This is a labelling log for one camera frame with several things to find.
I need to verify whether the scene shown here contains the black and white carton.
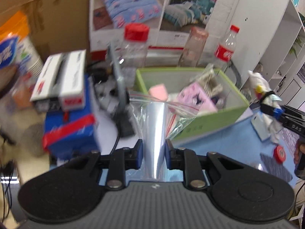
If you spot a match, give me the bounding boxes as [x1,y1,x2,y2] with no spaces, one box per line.
[30,53,64,103]

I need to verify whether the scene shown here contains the white cabinet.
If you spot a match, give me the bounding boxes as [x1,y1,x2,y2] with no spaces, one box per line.
[232,0,305,94]

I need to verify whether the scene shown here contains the grey metal stand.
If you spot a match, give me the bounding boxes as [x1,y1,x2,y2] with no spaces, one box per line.
[106,43,135,137]

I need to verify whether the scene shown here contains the dark grey striped cloth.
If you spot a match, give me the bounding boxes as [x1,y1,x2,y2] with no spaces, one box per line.
[259,153,294,182]

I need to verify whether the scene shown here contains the brown cardboard box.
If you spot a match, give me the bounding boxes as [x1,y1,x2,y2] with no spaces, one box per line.
[0,0,92,61]

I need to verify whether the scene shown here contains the pink printed packet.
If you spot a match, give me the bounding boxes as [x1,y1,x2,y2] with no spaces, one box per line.
[176,81,219,114]

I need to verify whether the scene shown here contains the metal rail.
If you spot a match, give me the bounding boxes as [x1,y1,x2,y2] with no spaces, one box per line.
[145,46,232,68]

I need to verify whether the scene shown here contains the pale blue packet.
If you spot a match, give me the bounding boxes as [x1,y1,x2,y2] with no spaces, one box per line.
[251,112,271,142]

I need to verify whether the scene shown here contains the black cable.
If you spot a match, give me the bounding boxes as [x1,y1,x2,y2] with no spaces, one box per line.
[87,61,121,163]

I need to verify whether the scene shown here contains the pink plastic bottle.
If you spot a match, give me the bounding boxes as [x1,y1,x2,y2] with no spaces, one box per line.
[177,27,209,68]

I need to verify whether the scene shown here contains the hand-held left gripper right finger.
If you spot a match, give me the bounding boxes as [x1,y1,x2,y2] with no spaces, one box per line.
[165,139,244,189]

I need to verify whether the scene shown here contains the clear zip bag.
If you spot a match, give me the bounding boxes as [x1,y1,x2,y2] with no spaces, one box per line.
[129,92,201,182]

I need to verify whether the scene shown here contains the pink sponge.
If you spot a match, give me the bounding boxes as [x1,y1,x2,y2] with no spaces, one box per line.
[148,83,170,101]

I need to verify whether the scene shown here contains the orange snack packet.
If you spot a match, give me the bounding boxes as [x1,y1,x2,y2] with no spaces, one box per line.
[0,11,30,70]

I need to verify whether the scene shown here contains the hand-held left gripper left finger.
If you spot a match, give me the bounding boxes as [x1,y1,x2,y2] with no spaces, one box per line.
[69,139,144,189]

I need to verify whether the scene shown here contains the bedding wall poster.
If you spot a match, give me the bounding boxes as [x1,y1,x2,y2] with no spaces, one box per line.
[90,0,223,52]

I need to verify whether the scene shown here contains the clear jar with red lid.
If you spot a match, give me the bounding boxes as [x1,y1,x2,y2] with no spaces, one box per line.
[119,24,150,89]

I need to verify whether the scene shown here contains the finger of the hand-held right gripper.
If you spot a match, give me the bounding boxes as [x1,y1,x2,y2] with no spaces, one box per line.
[260,101,286,120]

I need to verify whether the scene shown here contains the red tape roll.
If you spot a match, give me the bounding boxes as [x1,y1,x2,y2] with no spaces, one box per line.
[273,145,287,164]

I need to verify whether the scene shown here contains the blue package with red stripe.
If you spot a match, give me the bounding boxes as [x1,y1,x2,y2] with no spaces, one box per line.
[42,74,101,158]

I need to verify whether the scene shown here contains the white sock pair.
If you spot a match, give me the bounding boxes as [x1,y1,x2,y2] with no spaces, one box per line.
[248,70,284,144]

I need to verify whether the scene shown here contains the cola bottle with red label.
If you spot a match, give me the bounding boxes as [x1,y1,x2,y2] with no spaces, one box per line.
[213,25,241,71]

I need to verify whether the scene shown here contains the white red small boxes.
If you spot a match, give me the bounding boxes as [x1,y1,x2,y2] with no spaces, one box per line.
[58,50,87,111]

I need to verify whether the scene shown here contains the grey metal bracket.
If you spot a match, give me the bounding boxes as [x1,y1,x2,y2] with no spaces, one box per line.
[229,62,242,89]

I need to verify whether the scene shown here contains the green cardboard box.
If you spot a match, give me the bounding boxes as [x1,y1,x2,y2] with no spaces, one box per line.
[133,67,250,146]

